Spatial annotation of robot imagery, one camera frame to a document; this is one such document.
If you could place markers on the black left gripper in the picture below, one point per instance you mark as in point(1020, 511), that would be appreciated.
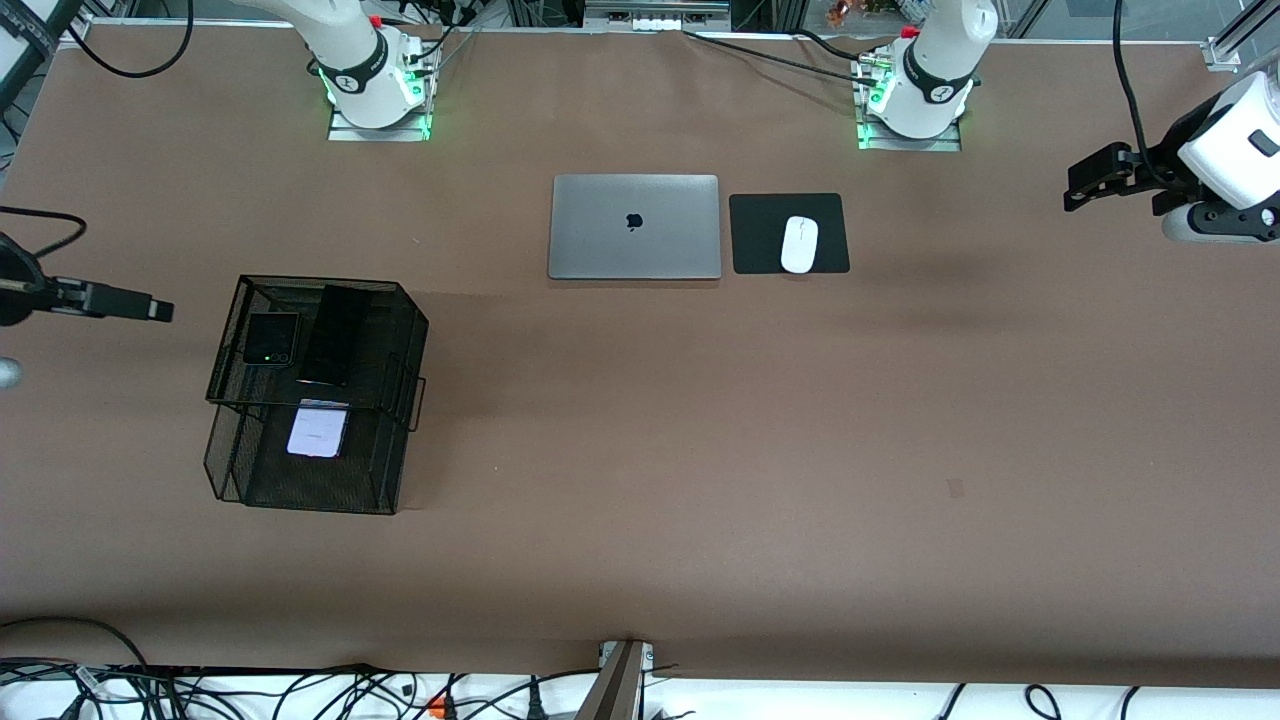
point(1166, 160)

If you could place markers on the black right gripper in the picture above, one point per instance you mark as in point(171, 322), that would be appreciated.
point(20, 296)

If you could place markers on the small black flip phone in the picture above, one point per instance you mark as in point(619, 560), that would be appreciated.
point(270, 340)

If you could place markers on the long black smartphone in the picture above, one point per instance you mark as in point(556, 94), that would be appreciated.
point(335, 335)

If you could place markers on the pink white flip phone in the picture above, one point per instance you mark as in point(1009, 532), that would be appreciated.
point(317, 430)

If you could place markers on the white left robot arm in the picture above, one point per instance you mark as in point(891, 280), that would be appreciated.
point(935, 70)

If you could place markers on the black mesh two-tier basket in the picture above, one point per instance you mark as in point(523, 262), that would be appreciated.
point(380, 470)

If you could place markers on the white computer mouse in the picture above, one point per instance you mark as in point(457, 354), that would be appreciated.
point(799, 244)

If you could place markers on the black mouse pad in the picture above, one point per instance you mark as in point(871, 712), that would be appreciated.
point(760, 235)

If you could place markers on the grey closed laptop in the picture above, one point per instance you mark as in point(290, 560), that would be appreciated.
point(634, 245)

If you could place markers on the white power strip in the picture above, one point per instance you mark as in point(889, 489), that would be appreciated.
point(655, 18)

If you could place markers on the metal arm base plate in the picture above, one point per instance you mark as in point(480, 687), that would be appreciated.
point(345, 133)
point(945, 145)

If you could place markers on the aluminium frame corner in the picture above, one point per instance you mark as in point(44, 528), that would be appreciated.
point(1230, 45)

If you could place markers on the grey metal camera mount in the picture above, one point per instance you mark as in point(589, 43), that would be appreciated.
point(625, 670)

